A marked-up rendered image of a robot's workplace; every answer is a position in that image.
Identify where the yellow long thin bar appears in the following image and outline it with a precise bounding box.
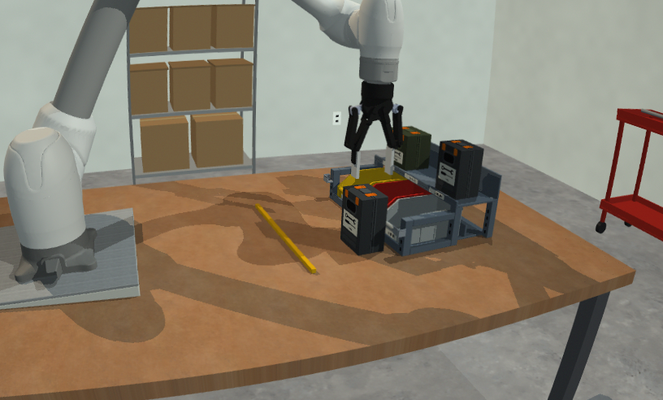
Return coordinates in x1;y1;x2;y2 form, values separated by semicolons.
255;203;316;273

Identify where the grey open bin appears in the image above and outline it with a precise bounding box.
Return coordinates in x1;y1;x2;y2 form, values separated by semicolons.
385;194;451;244

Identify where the red bin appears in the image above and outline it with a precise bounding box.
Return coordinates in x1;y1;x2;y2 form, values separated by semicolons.
373;180;432;208

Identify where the yellow open bin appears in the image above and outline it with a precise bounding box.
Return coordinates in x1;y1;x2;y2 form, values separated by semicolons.
339;167;407;199

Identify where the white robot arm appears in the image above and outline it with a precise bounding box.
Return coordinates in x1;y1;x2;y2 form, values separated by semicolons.
3;0;404;283

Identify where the grey metal shelf rack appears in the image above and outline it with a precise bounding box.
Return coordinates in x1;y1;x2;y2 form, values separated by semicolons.
323;142;502;256

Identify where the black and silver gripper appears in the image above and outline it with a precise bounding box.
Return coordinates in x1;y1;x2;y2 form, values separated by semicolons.
344;81;404;179

